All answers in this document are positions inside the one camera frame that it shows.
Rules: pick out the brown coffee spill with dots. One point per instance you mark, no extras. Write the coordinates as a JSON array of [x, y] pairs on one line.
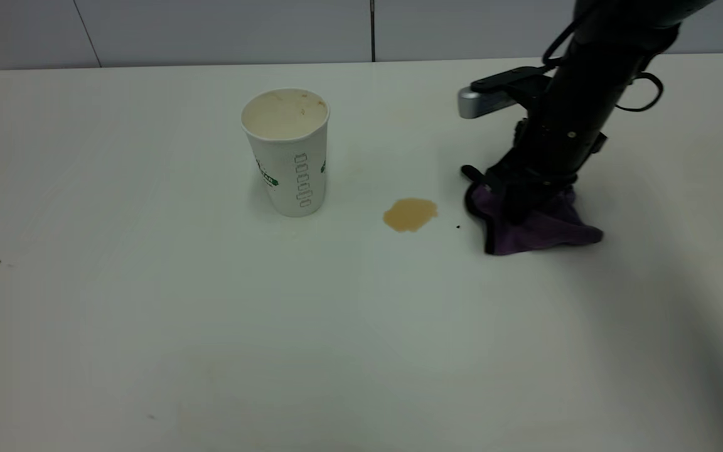
[[410, 215]]

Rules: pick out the purple cloth with black trim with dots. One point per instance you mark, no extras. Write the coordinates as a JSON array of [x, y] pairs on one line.
[[556, 229]]

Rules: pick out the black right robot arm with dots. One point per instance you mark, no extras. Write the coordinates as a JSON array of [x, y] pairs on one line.
[[606, 56]]

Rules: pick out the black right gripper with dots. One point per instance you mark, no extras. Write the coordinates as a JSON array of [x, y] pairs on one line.
[[550, 154]]

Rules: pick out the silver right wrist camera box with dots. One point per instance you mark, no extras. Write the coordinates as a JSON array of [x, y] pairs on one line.
[[484, 100]]

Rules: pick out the white paper cup green logo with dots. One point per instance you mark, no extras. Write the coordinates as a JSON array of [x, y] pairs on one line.
[[289, 163]]

